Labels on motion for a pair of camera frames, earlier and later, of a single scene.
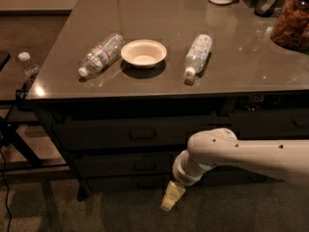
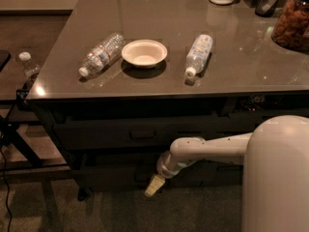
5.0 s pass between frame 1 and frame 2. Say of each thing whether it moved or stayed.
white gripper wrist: moved
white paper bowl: stayed
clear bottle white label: stayed
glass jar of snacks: stayed
